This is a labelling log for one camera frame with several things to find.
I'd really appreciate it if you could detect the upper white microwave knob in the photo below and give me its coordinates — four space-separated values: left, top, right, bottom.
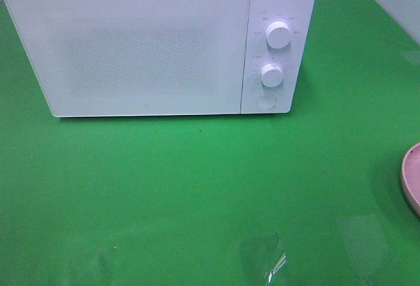
265 20 291 49

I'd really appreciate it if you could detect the clear tape patch far right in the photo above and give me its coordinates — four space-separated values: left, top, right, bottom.
400 51 420 66

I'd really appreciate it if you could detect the white microwave oven body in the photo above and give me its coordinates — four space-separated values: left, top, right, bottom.
2 0 316 118

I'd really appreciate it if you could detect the pink round plate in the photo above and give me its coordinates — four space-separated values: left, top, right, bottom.
400 143 420 216

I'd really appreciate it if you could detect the white microwave door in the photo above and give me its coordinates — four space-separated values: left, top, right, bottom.
5 0 249 117

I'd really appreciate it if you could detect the white microwave knob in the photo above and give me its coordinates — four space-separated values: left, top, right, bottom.
265 20 291 49
261 64 285 88

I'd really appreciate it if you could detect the lower white microwave knob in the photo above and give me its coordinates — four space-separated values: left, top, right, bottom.
261 64 285 88

